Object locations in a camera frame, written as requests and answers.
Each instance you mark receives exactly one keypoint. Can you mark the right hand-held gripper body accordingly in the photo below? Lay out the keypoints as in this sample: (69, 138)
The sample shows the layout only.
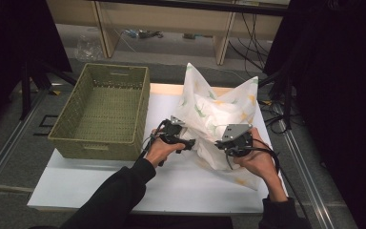
(238, 140)

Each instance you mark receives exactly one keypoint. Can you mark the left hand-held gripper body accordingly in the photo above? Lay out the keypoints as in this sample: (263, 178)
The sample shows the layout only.
(171, 132)

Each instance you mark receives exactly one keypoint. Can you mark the leaf print pillowcase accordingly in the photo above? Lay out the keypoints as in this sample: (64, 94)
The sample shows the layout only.
(235, 108)

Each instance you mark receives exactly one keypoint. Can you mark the green woven basket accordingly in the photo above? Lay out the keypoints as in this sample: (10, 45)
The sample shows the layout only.
(108, 120)

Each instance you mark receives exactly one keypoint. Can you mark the person's left hand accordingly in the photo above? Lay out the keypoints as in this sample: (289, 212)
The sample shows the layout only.
(160, 151)

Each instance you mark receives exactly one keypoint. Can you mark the person's right hand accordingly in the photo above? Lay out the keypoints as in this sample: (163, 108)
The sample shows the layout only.
(262, 162)

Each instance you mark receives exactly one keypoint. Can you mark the black metal stand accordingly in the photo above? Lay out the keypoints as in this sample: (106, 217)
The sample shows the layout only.
(286, 95)
(27, 92)

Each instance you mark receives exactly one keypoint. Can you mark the power strip with plugs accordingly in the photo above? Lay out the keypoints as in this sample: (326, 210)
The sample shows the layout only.
(146, 33)

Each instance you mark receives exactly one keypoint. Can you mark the light wooden desk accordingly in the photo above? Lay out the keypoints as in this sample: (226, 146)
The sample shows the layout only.
(171, 19)

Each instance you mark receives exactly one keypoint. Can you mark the black curtain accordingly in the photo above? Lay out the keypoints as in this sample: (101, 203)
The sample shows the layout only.
(12, 38)
(346, 95)

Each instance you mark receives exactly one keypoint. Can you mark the clear plastic bag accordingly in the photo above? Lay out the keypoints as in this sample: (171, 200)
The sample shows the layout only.
(89, 47)

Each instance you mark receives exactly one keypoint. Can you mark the metal floor rail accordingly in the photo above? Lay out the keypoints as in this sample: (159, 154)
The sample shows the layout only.
(6, 143)
(305, 171)

